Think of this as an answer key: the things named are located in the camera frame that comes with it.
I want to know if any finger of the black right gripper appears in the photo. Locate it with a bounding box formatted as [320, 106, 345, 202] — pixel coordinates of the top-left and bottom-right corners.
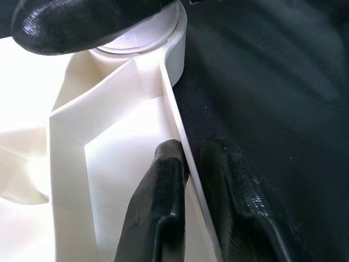
[10, 0, 181, 56]

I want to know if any white plastic children table top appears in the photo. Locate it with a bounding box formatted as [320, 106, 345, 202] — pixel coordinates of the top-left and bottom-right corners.
[0, 0, 223, 262]

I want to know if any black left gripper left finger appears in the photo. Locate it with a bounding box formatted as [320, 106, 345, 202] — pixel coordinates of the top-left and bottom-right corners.
[113, 138, 189, 262]

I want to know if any black tablecloth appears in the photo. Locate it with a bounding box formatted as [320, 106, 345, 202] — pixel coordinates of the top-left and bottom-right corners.
[170, 0, 349, 262]

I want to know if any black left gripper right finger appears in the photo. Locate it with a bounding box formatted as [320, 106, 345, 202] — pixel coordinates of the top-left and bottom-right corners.
[200, 141, 299, 262]

